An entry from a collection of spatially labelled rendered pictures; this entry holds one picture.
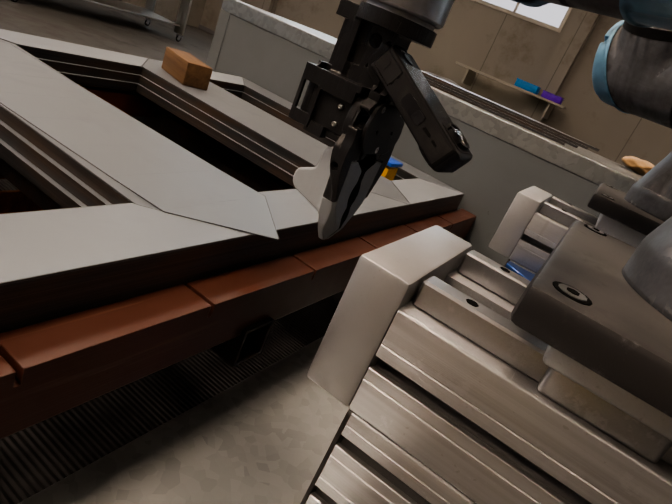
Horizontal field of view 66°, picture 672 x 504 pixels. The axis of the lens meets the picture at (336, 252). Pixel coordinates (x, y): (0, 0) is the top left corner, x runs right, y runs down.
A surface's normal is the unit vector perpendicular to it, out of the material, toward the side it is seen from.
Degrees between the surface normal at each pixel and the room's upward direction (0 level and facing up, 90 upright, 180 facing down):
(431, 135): 88
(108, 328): 0
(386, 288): 90
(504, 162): 90
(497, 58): 90
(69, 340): 0
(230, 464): 0
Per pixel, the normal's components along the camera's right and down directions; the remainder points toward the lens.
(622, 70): -0.90, 0.22
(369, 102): -0.04, -0.56
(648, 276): -0.93, -0.36
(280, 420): 0.37, -0.85
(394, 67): -0.51, 0.12
